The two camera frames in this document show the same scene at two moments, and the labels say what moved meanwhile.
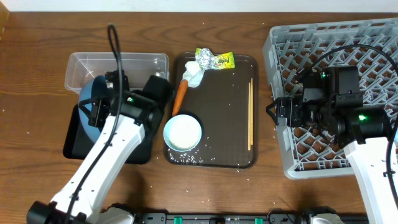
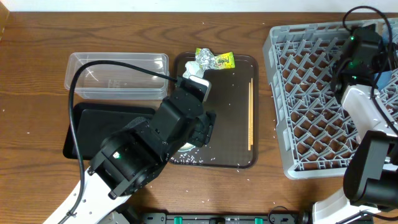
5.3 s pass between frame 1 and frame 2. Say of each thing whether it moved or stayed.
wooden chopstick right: stayed
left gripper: moved
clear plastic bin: stayed
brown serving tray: stayed
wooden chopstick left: stayed
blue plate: moved
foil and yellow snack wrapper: stayed
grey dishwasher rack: stayed
